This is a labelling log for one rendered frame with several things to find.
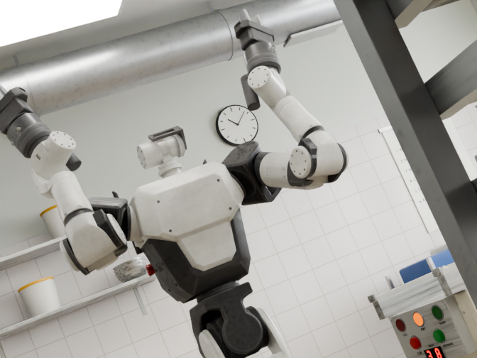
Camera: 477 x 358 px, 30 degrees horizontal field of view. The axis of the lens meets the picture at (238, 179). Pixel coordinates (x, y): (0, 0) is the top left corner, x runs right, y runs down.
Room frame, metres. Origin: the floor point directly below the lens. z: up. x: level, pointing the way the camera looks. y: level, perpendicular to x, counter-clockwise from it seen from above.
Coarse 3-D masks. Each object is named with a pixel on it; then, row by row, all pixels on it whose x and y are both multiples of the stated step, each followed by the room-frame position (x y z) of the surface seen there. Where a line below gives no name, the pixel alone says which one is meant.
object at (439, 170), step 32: (352, 0) 0.72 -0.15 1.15; (384, 0) 0.73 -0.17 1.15; (352, 32) 0.74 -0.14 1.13; (384, 32) 0.72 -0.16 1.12; (384, 64) 0.72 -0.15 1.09; (384, 96) 0.74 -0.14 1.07; (416, 96) 0.73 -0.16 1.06; (416, 128) 0.72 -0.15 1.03; (416, 160) 0.73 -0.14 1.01; (448, 160) 0.73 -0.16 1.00; (448, 192) 0.72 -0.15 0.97; (448, 224) 0.73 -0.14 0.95
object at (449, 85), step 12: (468, 48) 0.66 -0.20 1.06; (456, 60) 0.68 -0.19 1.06; (468, 60) 0.67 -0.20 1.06; (444, 72) 0.70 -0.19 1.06; (456, 72) 0.69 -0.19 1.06; (468, 72) 0.67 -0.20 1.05; (432, 84) 0.72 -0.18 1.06; (444, 84) 0.71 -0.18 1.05; (456, 84) 0.69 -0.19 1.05; (468, 84) 0.68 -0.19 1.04; (432, 96) 0.73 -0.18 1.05; (444, 96) 0.71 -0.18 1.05; (456, 96) 0.70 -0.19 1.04; (468, 96) 0.70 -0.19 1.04; (444, 108) 0.72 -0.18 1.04; (456, 108) 0.73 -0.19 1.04
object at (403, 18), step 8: (392, 0) 0.72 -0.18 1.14; (400, 0) 0.71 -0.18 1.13; (408, 0) 0.70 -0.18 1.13; (416, 0) 0.70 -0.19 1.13; (424, 0) 0.71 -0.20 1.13; (432, 0) 0.72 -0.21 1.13; (392, 8) 0.73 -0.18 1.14; (400, 8) 0.72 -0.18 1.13; (408, 8) 0.71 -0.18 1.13; (416, 8) 0.72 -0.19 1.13; (424, 8) 0.73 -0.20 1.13; (400, 16) 0.73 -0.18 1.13; (408, 16) 0.74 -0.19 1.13; (416, 16) 0.75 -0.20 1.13; (400, 24) 0.75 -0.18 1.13; (408, 24) 0.76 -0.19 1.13
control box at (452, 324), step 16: (432, 304) 2.15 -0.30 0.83; (448, 304) 2.11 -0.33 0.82; (432, 320) 2.17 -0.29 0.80; (448, 320) 2.12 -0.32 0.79; (464, 320) 2.12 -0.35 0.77; (400, 336) 2.30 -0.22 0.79; (416, 336) 2.24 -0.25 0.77; (432, 336) 2.19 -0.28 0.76; (448, 336) 2.14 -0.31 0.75; (464, 336) 2.11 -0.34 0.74; (416, 352) 2.27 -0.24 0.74; (432, 352) 2.21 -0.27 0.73; (448, 352) 2.17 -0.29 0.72; (464, 352) 2.12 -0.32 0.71
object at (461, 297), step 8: (440, 296) 2.23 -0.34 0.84; (456, 296) 2.11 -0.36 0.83; (464, 296) 2.09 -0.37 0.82; (464, 304) 2.10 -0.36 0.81; (472, 304) 2.08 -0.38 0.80; (400, 312) 2.32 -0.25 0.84; (464, 312) 2.11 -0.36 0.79; (472, 312) 2.09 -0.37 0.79; (472, 320) 2.10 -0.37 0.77; (472, 328) 2.11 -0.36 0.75; (472, 336) 2.12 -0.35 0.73
